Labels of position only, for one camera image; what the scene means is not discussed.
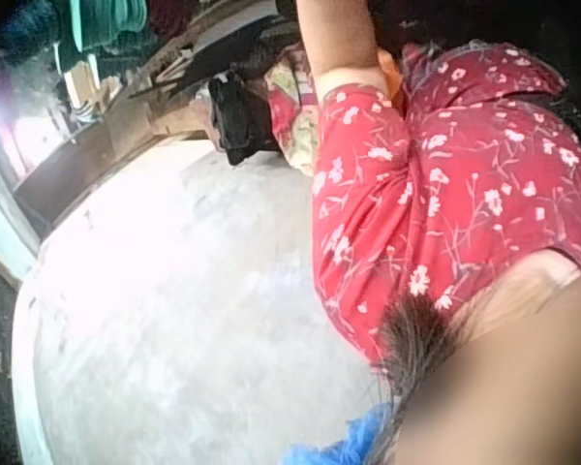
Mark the floral patterned cloth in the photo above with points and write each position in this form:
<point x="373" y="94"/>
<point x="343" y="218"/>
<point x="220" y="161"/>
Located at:
<point x="295" y="116"/>

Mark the black bag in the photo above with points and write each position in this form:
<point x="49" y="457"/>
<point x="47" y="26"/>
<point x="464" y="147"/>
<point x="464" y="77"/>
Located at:
<point x="235" y="118"/>

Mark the dark slanted board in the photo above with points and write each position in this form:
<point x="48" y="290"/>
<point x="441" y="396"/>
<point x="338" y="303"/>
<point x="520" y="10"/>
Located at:
<point x="232" y="46"/>

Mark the blue cloth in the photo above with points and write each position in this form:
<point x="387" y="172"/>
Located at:
<point x="353" y="443"/>

